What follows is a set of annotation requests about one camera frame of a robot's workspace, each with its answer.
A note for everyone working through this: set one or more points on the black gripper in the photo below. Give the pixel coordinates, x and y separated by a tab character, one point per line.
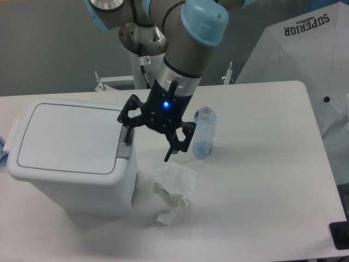
166	112

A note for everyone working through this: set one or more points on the white plastic trash can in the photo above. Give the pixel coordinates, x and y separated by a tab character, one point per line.
76	153

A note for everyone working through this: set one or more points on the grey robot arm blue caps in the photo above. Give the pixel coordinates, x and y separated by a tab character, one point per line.
193	29

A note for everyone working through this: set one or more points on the clear plastic water bottle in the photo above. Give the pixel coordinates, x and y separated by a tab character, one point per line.
205	120

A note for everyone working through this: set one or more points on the crumpled white plastic wrapper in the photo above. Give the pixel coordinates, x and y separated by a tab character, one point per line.
178	182

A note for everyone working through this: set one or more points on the blue white carton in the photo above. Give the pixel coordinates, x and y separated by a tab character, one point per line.
3	155

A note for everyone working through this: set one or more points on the white superior umbrella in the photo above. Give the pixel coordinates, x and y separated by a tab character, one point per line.
311	48

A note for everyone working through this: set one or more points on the black device table corner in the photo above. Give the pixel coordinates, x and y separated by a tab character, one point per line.
339	232

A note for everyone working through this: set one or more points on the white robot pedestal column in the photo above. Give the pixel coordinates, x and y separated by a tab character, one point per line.
145	69

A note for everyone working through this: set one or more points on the white metal base frame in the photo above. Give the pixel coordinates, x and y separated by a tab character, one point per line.
128	82

